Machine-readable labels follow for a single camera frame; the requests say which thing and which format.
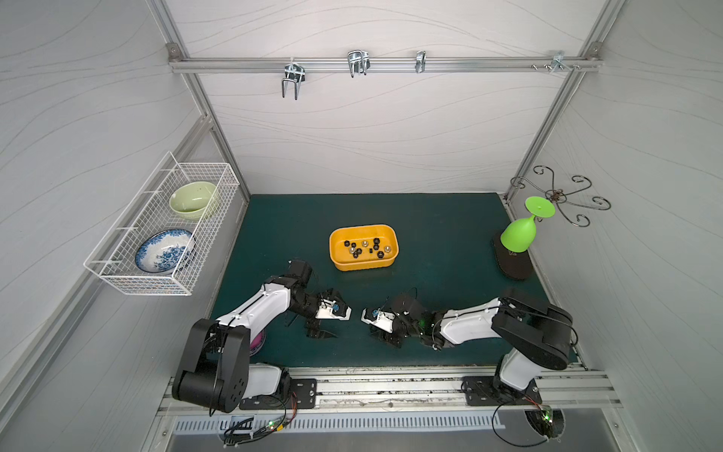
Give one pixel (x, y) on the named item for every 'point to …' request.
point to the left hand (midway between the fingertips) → (338, 314)
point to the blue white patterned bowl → (167, 251)
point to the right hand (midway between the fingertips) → (373, 322)
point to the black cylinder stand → (516, 265)
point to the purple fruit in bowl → (256, 342)
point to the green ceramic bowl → (192, 200)
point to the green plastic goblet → (519, 235)
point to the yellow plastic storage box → (343, 258)
